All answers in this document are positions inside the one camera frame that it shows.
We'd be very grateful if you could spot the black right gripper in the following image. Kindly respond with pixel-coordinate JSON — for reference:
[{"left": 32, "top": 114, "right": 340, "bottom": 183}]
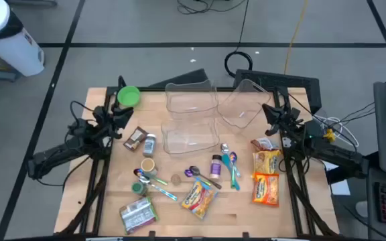
[{"left": 261, "top": 102, "right": 304, "bottom": 148}]

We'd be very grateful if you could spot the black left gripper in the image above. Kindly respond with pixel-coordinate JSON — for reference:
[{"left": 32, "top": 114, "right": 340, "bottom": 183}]
[{"left": 92, "top": 105, "right": 135, "bottom": 141}]

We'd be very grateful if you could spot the brown snack packet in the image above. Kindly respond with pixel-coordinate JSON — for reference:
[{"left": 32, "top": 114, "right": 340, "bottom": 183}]
[{"left": 123, "top": 126, "right": 149, "bottom": 152}]

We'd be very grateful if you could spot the yellow ramen packet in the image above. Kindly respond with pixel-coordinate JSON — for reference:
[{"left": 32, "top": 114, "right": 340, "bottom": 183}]
[{"left": 252, "top": 149, "right": 282, "bottom": 175}]

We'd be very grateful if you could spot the tan lidded seasoning jar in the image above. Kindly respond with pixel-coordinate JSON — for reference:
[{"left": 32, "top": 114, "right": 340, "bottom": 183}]
[{"left": 140, "top": 157, "right": 159, "bottom": 177}]

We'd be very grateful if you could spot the orange ramen packet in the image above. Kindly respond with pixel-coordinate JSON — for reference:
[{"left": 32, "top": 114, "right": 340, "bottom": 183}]
[{"left": 251, "top": 171, "right": 280, "bottom": 208}]

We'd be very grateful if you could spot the blue-edged beef ramen packet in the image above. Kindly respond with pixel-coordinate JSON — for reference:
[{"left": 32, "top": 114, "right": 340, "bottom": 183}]
[{"left": 181, "top": 177, "right": 219, "bottom": 220}]

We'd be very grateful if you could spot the green-edged food packet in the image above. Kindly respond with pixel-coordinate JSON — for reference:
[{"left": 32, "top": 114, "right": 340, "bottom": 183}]
[{"left": 119, "top": 195, "right": 159, "bottom": 235}]

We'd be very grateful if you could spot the green plastic bowl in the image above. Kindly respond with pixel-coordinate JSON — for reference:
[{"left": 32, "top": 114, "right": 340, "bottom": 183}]
[{"left": 117, "top": 85, "right": 141, "bottom": 108}]

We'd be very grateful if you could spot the clear plastic container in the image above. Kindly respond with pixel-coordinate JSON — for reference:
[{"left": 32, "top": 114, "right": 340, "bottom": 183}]
[
  {"left": 216, "top": 78, "right": 271, "bottom": 131},
  {"left": 160, "top": 116, "right": 220, "bottom": 155},
  {"left": 165, "top": 79, "right": 219, "bottom": 120}
]

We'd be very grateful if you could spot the teal spoon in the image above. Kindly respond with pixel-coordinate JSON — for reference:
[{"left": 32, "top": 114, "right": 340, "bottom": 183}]
[{"left": 221, "top": 153, "right": 241, "bottom": 191}]

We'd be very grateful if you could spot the teal flat packet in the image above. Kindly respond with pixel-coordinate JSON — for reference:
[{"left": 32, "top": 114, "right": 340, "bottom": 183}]
[{"left": 138, "top": 175, "right": 178, "bottom": 202}]

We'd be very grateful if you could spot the green lidded spice jar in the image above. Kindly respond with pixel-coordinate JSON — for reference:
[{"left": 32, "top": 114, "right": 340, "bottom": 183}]
[{"left": 131, "top": 181, "right": 149, "bottom": 197}]

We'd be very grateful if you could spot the pink spice jar black lid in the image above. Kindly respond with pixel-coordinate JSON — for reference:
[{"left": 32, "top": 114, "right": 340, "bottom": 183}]
[{"left": 209, "top": 154, "right": 223, "bottom": 180}]

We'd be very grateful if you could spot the dark grey metal spoon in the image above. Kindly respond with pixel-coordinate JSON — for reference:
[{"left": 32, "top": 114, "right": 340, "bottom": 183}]
[{"left": 189, "top": 165, "right": 223, "bottom": 190}]

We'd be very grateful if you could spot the white paper sheet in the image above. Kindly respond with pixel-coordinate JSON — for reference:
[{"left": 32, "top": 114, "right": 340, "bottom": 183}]
[{"left": 323, "top": 160, "right": 351, "bottom": 197}]

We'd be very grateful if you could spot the white computer mouse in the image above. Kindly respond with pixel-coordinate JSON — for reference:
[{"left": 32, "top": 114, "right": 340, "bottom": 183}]
[{"left": 355, "top": 200, "right": 370, "bottom": 218}]

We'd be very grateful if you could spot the white trash can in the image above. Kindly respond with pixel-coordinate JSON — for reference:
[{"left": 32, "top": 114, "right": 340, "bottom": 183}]
[{"left": 0, "top": 0, "right": 46, "bottom": 77}]

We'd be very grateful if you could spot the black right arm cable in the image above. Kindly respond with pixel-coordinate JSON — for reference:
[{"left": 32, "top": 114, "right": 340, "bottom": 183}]
[{"left": 277, "top": 156, "right": 297, "bottom": 174}]

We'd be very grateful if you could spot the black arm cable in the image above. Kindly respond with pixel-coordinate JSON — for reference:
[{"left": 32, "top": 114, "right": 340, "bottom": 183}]
[
  {"left": 69, "top": 100, "right": 97, "bottom": 125},
  {"left": 277, "top": 156, "right": 297, "bottom": 174}
]

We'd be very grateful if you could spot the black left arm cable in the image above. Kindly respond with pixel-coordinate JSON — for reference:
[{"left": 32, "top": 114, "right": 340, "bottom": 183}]
[{"left": 69, "top": 100, "right": 97, "bottom": 125}]

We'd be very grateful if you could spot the silver spoon iridescent handle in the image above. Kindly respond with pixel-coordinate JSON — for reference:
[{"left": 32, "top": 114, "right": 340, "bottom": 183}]
[{"left": 220, "top": 143, "right": 242, "bottom": 178}]

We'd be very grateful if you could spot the white cable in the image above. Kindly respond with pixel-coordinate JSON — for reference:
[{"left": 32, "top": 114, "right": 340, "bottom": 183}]
[{"left": 313, "top": 114, "right": 361, "bottom": 149}]

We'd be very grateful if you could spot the black coiled cable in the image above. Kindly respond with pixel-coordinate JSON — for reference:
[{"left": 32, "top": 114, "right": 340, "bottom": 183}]
[{"left": 224, "top": 0, "right": 254, "bottom": 78}]

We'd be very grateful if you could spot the purple spoon yellow-green handle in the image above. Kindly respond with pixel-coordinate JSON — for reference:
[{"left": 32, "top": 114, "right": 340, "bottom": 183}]
[{"left": 184, "top": 168, "right": 212, "bottom": 187}]

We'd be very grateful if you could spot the yellow cable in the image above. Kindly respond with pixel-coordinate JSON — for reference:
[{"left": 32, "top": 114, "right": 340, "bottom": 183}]
[{"left": 283, "top": 0, "right": 310, "bottom": 75}]

